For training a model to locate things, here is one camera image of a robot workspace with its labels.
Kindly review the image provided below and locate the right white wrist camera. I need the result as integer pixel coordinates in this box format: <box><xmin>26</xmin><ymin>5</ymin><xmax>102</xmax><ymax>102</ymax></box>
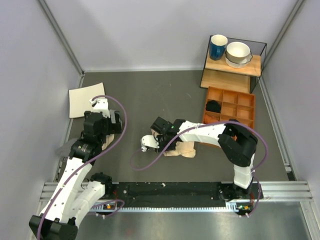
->
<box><xmin>140</xmin><ymin>135</ymin><xmax>160</xmax><ymax>152</ymax></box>

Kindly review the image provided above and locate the orange wooden divided organizer box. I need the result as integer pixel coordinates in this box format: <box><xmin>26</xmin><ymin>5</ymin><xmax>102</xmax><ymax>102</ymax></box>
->
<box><xmin>202</xmin><ymin>86</ymin><xmax>256</xmax><ymax>129</ymax></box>

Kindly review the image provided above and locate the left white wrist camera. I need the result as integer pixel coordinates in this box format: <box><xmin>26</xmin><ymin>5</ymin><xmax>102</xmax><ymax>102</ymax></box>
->
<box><xmin>90</xmin><ymin>97</ymin><xmax>110</xmax><ymax>118</ymax></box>

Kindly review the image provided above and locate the blue mug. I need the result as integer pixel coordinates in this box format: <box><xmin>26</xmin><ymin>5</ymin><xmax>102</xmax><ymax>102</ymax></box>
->
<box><xmin>209</xmin><ymin>34</ymin><xmax>228</xmax><ymax>61</ymax></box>

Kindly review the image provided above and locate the upper white bowl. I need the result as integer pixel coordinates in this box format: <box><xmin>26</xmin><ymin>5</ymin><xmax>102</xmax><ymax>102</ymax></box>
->
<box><xmin>225</xmin><ymin>41</ymin><xmax>251</xmax><ymax>63</ymax></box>

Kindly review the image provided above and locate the black rolled underwear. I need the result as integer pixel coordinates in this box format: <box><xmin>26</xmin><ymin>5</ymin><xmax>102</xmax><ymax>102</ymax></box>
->
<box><xmin>205</xmin><ymin>100</ymin><xmax>221</xmax><ymax>113</ymax></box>

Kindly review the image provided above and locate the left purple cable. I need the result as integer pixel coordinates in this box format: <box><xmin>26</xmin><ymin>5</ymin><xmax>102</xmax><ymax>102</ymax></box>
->
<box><xmin>36</xmin><ymin>95</ymin><xmax>128</xmax><ymax>240</ymax></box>

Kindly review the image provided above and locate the black wire wooden shelf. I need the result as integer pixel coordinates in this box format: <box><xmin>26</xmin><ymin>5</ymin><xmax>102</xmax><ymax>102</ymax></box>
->
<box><xmin>200</xmin><ymin>35</ymin><xmax>267</xmax><ymax>93</ymax></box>

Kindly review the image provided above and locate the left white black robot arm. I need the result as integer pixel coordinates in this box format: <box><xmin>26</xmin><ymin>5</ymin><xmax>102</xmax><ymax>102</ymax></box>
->
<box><xmin>29</xmin><ymin>110</ymin><xmax>123</xmax><ymax>240</ymax></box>

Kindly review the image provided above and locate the white bowl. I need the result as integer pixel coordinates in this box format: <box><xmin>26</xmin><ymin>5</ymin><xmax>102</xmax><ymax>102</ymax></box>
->
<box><xmin>225</xmin><ymin>55</ymin><xmax>253</xmax><ymax>69</ymax></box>
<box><xmin>225</xmin><ymin>41</ymin><xmax>251</xmax><ymax>63</ymax></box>

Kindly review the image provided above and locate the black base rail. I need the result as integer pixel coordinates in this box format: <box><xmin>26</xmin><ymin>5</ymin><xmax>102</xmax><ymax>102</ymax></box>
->
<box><xmin>41</xmin><ymin>181</ymin><xmax>313</xmax><ymax>213</ymax></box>

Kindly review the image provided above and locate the white board sheet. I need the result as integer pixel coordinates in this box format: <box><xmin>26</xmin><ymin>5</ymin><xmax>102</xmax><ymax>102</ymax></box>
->
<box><xmin>68</xmin><ymin>82</ymin><xmax>105</xmax><ymax>119</ymax></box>

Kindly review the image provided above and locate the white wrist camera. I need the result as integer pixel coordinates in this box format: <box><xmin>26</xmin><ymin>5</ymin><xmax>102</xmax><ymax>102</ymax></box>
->
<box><xmin>90</xmin><ymin>97</ymin><xmax>110</xmax><ymax>118</ymax></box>
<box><xmin>140</xmin><ymin>135</ymin><xmax>160</xmax><ymax>152</ymax></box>

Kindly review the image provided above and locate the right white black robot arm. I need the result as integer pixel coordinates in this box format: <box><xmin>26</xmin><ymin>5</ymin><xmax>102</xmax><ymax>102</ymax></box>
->
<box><xmin>140</xmin><ymin>117</ymin><xmax>258</xmax><ymax>201</ymax></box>

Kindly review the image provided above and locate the grey striped underwear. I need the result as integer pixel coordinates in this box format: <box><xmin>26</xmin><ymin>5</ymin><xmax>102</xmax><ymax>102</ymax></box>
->
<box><xmin>55</xmin><ymin>138</ymin><xmax>77</xmax><ymax>161</ymax></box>

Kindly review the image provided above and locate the lower white bowl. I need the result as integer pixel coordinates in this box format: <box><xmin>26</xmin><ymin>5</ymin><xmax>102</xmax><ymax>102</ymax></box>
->
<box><xmin>225</xmin><ymin>55</ymin><xmax>253</xmax><ymax>69</ymax></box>

